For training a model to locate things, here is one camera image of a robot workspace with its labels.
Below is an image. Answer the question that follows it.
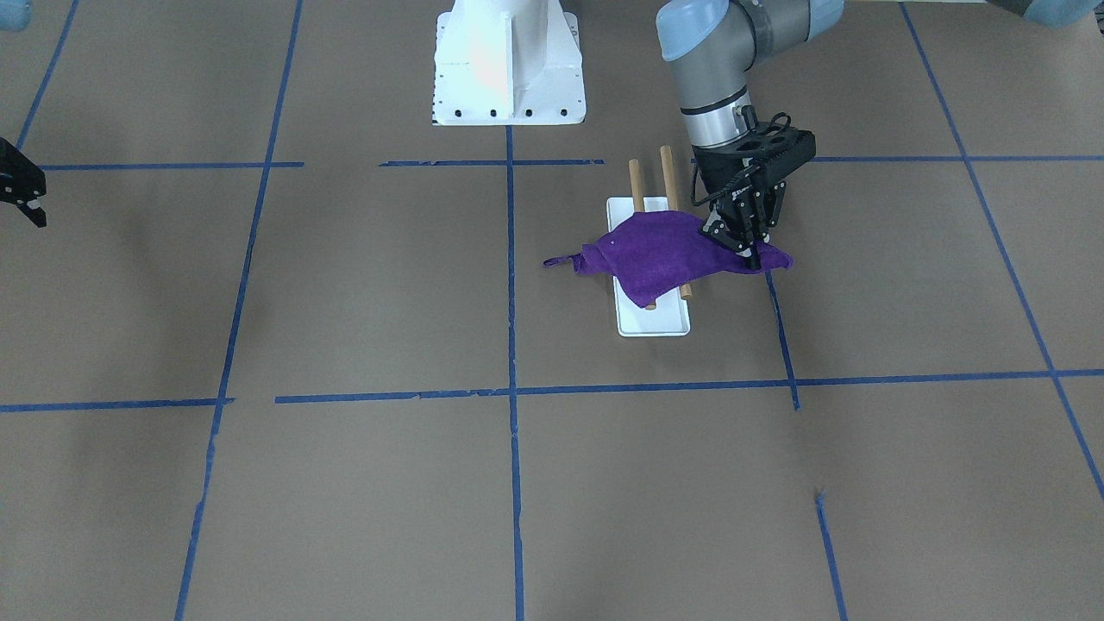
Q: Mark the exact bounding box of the wooden rack rod lower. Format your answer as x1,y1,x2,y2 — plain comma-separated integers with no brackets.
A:
629,159,658,311

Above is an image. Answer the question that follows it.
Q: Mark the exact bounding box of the wooden rack rod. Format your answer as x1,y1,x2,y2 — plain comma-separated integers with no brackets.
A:
659,145,693,299
629,159,658,311

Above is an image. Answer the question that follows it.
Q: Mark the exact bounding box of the purple towel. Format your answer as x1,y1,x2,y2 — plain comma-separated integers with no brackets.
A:
543,210,794,308

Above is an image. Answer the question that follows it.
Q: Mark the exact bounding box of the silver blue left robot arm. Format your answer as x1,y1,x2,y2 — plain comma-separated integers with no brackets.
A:
655,1,845,273

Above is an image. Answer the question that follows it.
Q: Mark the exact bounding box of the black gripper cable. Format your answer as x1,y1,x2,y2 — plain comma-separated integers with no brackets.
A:
696,112,793,210

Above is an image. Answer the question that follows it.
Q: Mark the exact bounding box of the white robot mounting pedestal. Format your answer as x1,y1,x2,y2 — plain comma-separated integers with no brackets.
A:
431,1,587,126

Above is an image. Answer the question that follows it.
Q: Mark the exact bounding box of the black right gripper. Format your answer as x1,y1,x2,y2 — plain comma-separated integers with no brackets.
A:
1,138,47,228

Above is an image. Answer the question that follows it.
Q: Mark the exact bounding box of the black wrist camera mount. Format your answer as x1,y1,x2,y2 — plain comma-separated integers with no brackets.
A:
693,127,817,194

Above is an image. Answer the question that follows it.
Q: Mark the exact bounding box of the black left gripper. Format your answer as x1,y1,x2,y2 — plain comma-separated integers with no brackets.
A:
700,166,787,273

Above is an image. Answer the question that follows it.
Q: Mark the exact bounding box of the wooden rack rod upper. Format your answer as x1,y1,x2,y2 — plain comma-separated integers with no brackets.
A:
659,145,693,299

